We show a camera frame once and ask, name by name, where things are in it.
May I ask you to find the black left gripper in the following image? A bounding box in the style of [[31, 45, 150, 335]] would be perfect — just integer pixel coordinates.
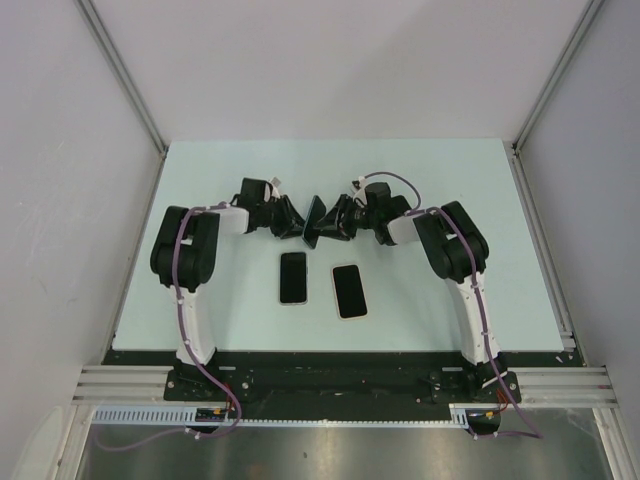
[[257, 195, 311, 240]]

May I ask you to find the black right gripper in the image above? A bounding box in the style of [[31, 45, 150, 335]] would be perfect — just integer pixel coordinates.
[[314, 195, 378, 242]]

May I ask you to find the teal blue phone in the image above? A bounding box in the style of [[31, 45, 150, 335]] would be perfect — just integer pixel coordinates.
[[302, 195, 326, 250]]

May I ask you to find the black phone screen up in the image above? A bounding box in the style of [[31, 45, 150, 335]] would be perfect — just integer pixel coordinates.
[[279, 252, 308, 304]]

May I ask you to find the clear magsafe phone case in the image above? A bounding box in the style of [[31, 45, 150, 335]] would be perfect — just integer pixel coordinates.
[[278, 251, 309, 306]]

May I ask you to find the beige phone case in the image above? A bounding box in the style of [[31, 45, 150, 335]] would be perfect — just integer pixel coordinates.
[[331, 264, 370, 321]]

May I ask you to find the black phone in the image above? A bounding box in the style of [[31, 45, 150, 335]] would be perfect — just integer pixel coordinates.
[[332, 265, 368, 318]]

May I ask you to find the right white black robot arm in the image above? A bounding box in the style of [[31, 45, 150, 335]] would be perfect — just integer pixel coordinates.
[[302, 179, 500, 401]]

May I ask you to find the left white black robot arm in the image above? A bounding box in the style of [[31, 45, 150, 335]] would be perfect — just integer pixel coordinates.
[[150, 178, 305, 400]]

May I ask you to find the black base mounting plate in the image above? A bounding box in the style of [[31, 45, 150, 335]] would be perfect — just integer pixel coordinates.
[[103, 350, 583, 419]]

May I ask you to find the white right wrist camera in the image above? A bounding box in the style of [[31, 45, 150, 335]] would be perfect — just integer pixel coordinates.
[[350, 176, 368, 206]]

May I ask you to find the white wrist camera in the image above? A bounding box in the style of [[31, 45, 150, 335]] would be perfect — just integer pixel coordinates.
[[350, 176, 368, 206], [268, 177, 282, 199]]

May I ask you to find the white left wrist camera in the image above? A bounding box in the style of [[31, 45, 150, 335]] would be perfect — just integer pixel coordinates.
[[268, 177, 282, 199]]

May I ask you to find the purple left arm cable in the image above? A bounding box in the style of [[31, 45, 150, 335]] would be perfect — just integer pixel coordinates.
[[170, 200, 244, 421]]

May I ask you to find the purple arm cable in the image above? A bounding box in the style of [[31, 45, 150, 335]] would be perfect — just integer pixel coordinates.
[[170, 200, 244, 421], [362, 171, 544, 441]]

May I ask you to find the aluminium frame rail left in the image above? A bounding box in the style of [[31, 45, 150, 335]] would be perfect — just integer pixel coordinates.
[[72, 365, 170, 405]]

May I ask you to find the aluminium frame rail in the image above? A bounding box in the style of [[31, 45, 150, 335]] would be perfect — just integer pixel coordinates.
[[72, 365, 170, 405], [513, 367, 618, 408]]

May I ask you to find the aluminium frame rail front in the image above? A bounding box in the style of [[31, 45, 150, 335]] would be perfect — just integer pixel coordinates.
[[513, 367, 618, 408]]

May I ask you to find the white slotted cable duct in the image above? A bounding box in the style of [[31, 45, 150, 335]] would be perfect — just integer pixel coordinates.
[[91, 404, 498, 429]]

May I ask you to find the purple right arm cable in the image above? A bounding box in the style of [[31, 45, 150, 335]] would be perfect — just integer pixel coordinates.
[[362, 171, 544, 441]]

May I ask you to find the left aluminium corner post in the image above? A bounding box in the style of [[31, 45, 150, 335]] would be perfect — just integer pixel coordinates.
[[74, 0, 168, 159]]

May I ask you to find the aluminium corner post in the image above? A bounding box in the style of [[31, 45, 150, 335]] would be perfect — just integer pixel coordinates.
[[511, 0, 608, 154], [74, 0, 168, 159]]

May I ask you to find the right aluminium corner post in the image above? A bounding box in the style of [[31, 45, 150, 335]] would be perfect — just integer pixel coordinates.
[[511, 0, 608, 154]]

